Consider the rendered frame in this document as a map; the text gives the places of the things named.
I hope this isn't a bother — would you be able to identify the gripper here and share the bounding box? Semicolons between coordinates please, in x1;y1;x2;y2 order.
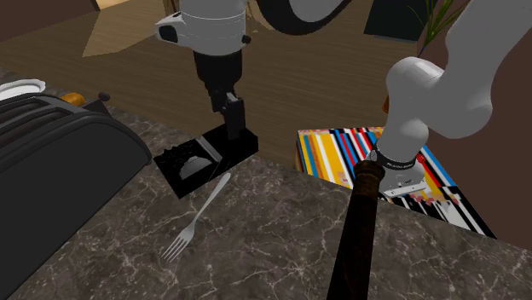
192;49;246;141

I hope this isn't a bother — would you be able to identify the silver fork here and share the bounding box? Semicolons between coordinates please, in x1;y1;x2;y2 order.
160;172;232;263

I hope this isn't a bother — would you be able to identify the orange round thing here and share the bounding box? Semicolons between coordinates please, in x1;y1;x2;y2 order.
59;92;87;107

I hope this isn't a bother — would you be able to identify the dark brown bottle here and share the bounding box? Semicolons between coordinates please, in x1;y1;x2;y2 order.
325;159;386;300

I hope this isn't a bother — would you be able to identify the black toaster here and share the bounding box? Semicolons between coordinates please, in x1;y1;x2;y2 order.
0;92;153;300

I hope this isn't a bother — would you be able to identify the dark cabinet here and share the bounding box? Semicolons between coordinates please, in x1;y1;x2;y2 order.
363;0;434;43

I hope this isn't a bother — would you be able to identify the white plate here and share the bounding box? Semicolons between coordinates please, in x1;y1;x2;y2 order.
0;78;47;101

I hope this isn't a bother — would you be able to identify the green plant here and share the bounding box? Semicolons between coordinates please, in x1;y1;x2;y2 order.
408;0;459;57

